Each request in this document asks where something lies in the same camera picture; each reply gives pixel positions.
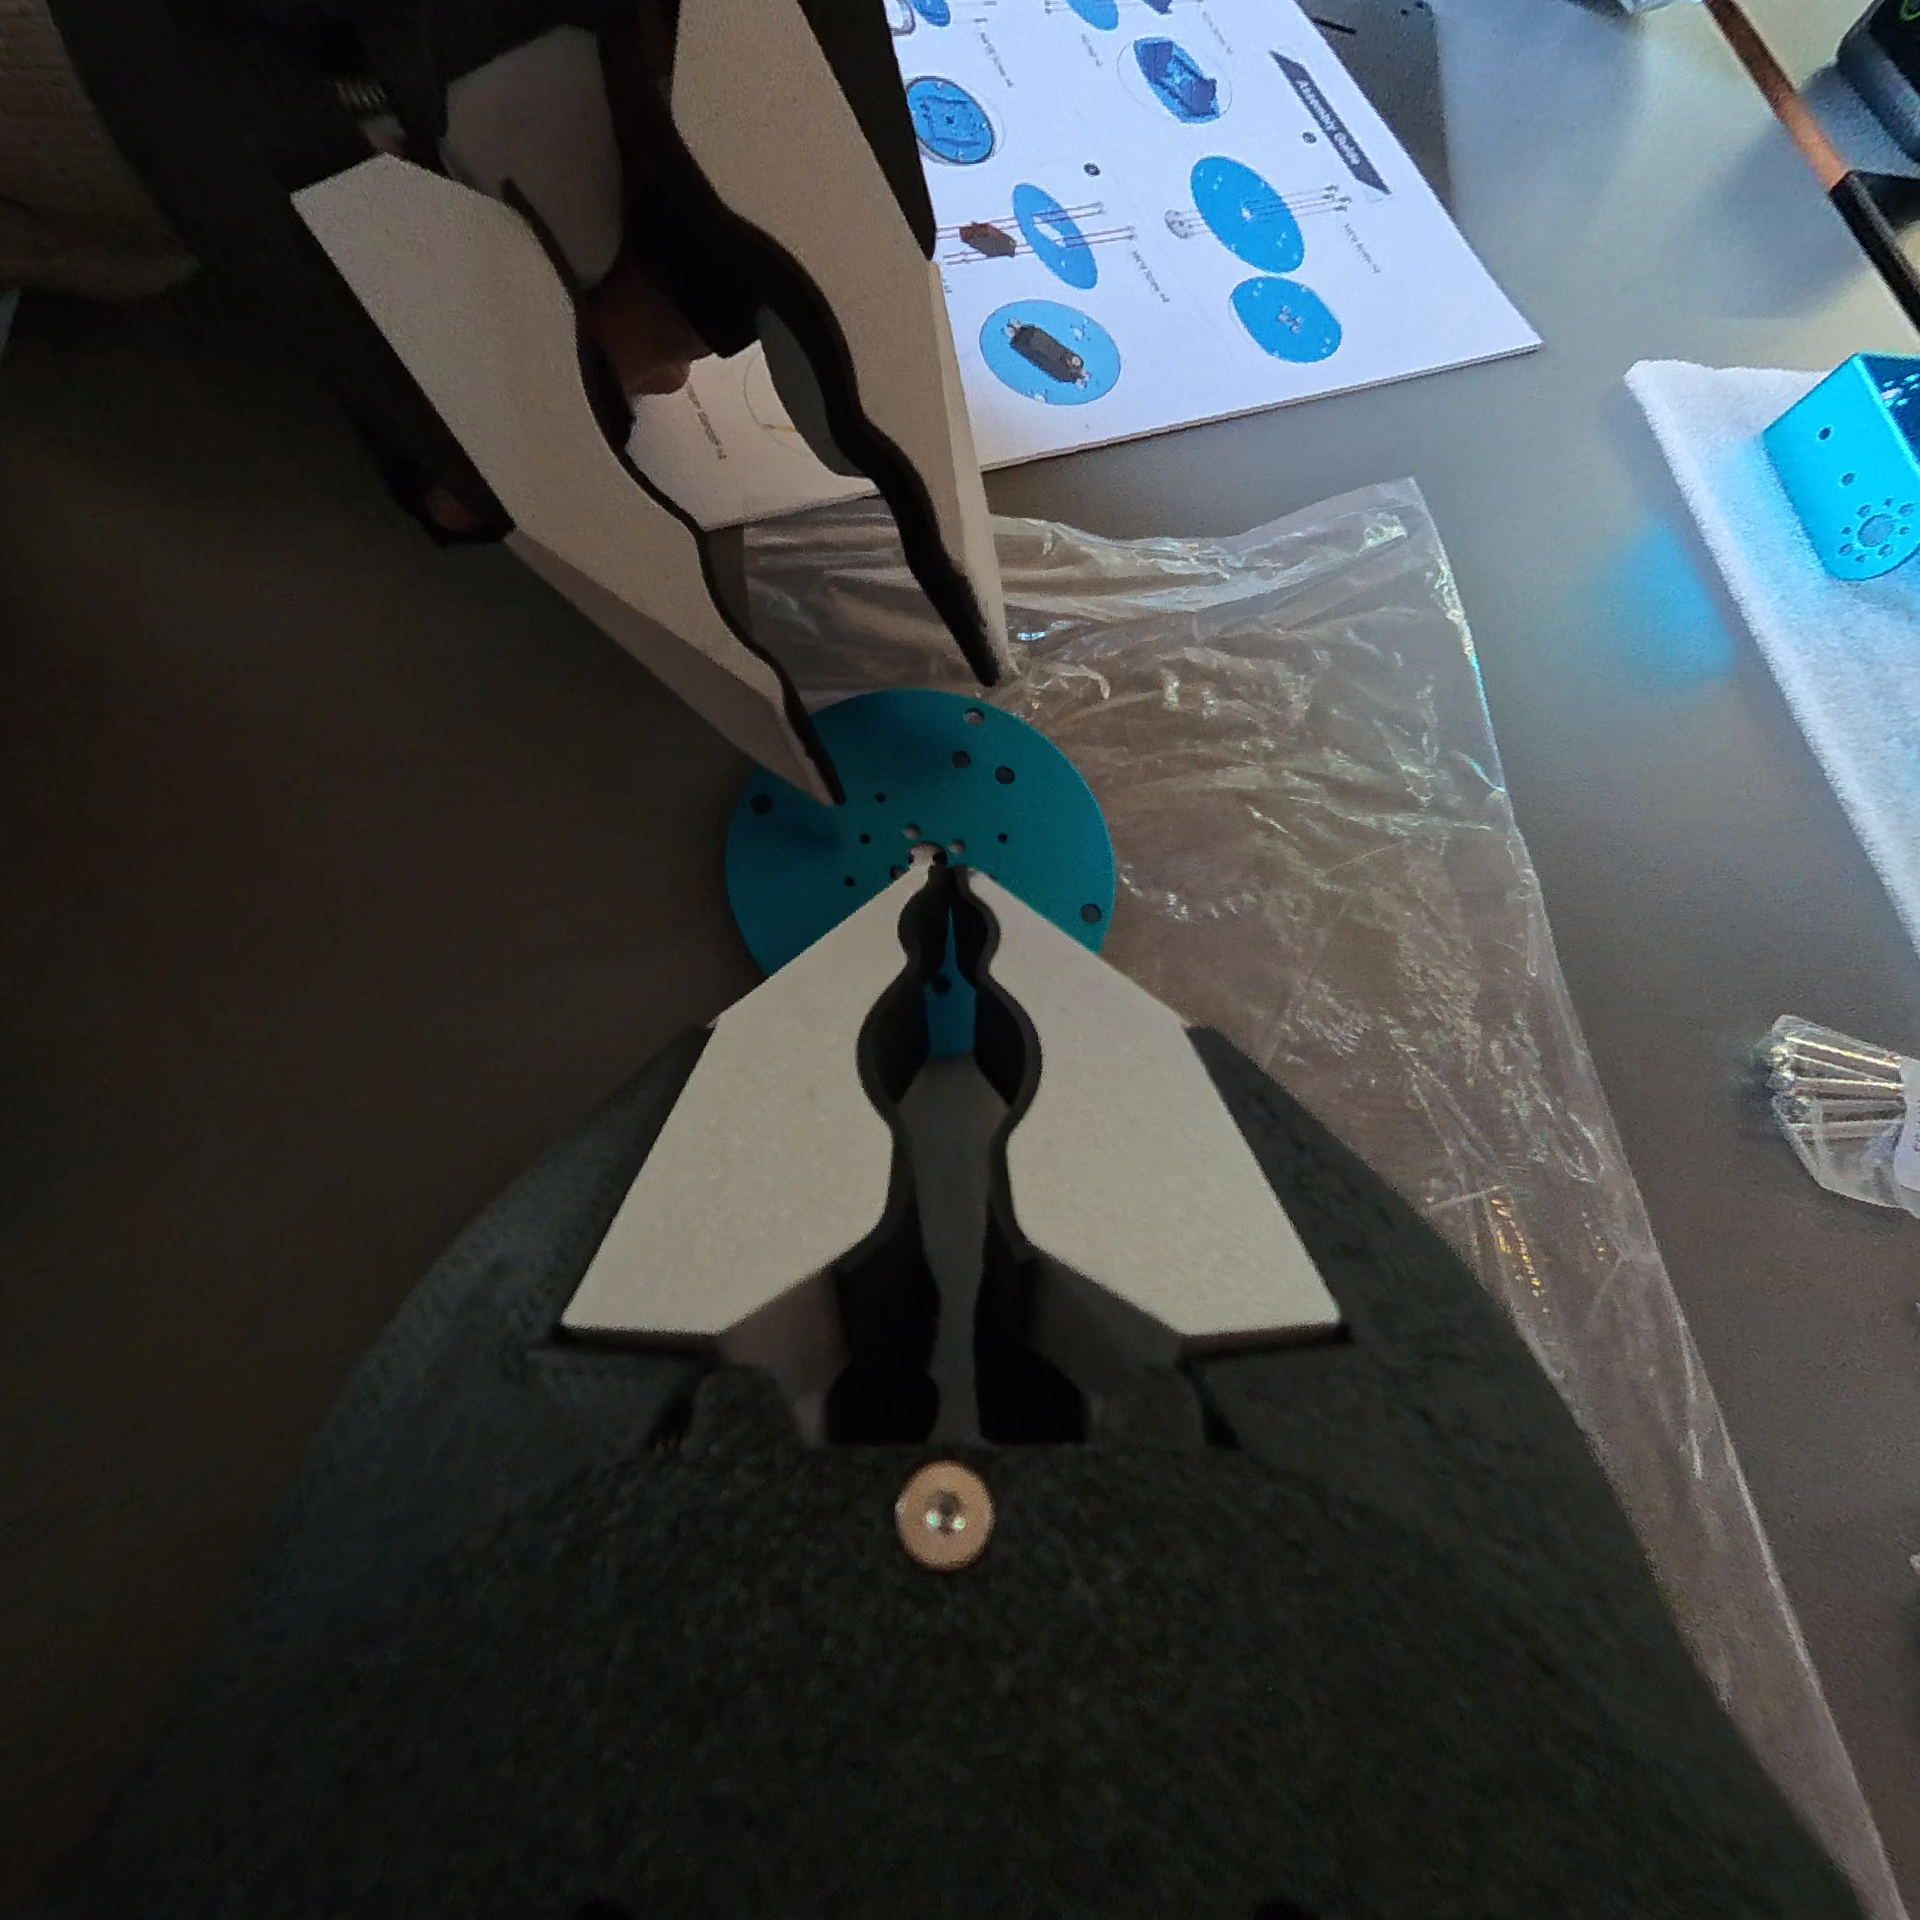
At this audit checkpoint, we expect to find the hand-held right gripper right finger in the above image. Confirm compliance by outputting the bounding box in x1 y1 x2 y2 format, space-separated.
959 871 1345 1356

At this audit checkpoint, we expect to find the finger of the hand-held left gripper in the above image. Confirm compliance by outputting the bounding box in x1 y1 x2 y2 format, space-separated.
657 0 1013 689
289 146 845 806

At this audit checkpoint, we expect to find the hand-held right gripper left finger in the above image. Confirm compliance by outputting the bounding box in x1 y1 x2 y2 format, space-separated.
560 871 943 1414

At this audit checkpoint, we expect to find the blue round metal plate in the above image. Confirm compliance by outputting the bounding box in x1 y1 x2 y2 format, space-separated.
722 686 1128 1062

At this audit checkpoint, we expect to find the person's left hand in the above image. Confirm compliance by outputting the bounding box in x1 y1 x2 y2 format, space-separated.
585 257 701 397

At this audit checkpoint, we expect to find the assembly guide booklet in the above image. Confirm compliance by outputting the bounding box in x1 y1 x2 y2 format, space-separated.
620 0 1548 530

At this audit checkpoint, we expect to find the clear plastic bag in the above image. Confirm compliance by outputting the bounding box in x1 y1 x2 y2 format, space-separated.
738 476 1912 1920

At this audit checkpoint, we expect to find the white foam sheet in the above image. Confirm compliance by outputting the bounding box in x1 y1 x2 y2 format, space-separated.
1624 353 1920 953

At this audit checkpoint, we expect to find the blue U-shaped metal bracket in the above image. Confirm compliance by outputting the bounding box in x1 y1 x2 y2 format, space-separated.
1761 349 1920 589

